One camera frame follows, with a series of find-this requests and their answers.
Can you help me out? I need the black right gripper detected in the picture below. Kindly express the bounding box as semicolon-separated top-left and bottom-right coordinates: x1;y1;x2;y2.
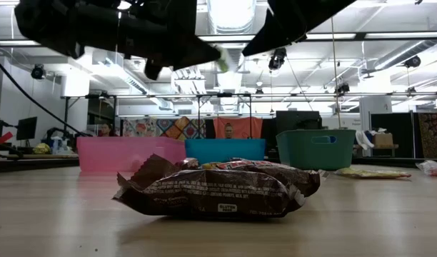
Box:
241;0;357;58

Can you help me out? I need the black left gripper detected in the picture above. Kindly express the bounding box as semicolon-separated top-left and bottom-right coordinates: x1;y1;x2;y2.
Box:
125;0;223;81

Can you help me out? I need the clear green candy bag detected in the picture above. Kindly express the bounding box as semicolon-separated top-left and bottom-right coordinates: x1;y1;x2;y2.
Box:
216;45;233;74

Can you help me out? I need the brown PayDay candy bar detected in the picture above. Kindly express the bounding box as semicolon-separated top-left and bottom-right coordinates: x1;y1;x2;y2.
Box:
112;153;307;219
202;158;321;198

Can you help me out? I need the yellow Sour Patch candy pack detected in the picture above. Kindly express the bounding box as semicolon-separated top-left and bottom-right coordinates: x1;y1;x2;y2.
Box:
334;167;413;180

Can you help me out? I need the clear red candy bag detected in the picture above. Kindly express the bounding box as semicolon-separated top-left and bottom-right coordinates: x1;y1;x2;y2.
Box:
415;159;437;178

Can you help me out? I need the black ceiling spot lamp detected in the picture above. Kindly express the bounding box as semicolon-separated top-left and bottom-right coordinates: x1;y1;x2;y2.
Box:
30;63;47;81
268;46;288;71
334;81;351;96
403;55;422;69

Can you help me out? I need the colourful patchwork quilt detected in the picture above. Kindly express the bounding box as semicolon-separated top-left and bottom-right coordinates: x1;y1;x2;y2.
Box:
121;116;207;141

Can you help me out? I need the person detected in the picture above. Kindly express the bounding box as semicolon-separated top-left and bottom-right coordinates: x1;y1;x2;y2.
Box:
223;122;236;140
99;122;115;138

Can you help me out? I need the black overhead crossbar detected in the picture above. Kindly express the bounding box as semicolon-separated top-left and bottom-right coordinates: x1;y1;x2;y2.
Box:
0;31;437;47

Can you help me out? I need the black box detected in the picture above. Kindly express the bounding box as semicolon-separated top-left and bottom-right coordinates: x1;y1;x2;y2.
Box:
274;110;323;135

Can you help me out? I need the orange hanging cloth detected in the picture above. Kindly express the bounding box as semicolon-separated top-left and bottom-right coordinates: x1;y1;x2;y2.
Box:
213;116;264;140

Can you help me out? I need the blue plastic bin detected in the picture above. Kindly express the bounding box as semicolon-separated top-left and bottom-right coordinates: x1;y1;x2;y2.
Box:
184;138;266;162

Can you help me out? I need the green plastic bin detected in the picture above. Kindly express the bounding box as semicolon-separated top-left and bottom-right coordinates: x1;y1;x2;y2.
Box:
276;128;356;171

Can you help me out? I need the white pillar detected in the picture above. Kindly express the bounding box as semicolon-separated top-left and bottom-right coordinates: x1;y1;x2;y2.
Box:
358;95;393;131

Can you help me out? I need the pink plastic bin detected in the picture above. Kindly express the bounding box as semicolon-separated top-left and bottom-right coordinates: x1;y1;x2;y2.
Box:
76;136;186;173

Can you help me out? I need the white cloth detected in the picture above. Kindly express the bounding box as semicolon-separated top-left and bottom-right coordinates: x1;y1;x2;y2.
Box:
354;129;376;151

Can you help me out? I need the cardboard box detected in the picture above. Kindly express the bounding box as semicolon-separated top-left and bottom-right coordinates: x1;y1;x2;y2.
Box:
371;132;395;148

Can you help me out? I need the black partition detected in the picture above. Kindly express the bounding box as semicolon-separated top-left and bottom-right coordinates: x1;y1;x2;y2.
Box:
369;112;416;158

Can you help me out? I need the yellow object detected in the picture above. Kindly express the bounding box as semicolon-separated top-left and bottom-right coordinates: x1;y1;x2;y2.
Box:
33;142;52;156

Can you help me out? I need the black monitor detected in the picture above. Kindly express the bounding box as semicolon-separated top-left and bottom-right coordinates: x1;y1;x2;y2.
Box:
16;116;39;141

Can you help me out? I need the patterned hanging rug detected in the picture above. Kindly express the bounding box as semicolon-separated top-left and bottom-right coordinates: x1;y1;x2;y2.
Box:
417;111;437;160

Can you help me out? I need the red bar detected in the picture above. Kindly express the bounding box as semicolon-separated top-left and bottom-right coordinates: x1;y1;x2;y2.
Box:
0;131;14;151

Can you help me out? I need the black metal table frame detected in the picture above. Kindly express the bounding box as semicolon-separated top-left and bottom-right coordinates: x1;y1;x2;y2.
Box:
61;91;437;140

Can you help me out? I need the hanging rope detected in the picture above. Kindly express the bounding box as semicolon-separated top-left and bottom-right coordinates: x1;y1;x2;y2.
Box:
330;16;343;129

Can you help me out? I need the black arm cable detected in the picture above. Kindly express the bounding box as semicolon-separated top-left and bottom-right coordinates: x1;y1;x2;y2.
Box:
0;52;94;138

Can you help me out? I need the black aluminium rig frame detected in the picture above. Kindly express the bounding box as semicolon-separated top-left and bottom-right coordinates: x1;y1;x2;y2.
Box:
0;156;437;175

